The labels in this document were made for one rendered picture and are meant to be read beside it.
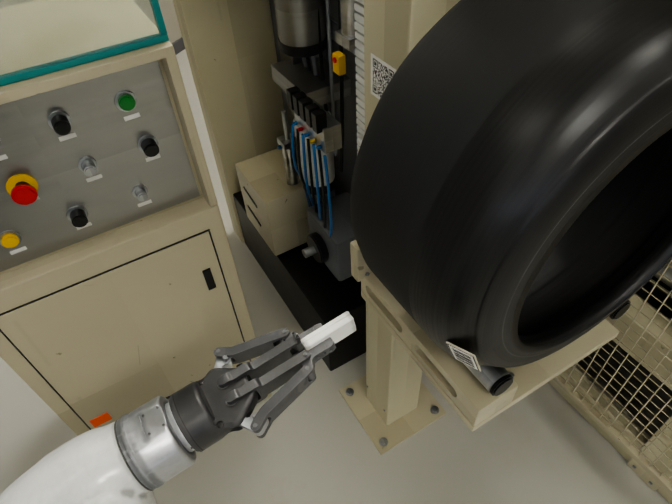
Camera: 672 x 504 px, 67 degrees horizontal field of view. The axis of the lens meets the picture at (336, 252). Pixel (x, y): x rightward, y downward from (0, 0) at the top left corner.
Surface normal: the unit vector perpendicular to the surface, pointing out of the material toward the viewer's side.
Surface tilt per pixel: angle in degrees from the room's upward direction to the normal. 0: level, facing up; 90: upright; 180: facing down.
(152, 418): 8
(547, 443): 0
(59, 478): 14
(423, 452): 0
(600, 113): 51
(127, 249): 90
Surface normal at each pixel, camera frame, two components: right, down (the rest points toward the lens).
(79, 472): 0.01, -0.53
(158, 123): 0.51, 0.61
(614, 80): 0.04, 0.08
